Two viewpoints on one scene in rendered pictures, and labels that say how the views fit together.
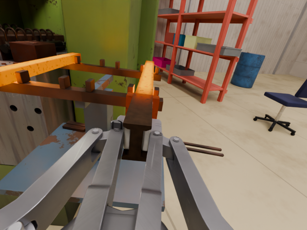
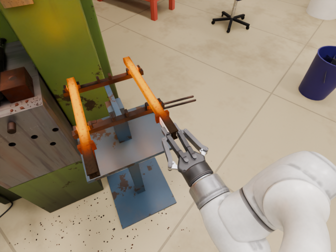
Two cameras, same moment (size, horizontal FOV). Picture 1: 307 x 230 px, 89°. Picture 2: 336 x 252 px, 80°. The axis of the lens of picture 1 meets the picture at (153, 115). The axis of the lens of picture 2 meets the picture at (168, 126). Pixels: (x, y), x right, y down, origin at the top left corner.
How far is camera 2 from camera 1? 48 cm
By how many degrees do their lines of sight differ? 31
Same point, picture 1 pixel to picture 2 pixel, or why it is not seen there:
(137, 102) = (165, 121)
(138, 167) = (151, 133)
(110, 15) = (66, 21)
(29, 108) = (48, 131)
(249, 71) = not seen: outside the picture
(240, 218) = (217, 124)
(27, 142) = (53, 153)
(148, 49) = (89, 8)
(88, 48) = (56, 56)
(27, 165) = not seen: hidden behind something
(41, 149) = not seen: hidden behind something
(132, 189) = (157, 145)
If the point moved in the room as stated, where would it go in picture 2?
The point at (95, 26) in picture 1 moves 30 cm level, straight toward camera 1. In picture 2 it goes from (55, 35) to (97, 68)
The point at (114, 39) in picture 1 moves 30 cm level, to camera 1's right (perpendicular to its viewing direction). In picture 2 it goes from (78, 39) to (145, 25)
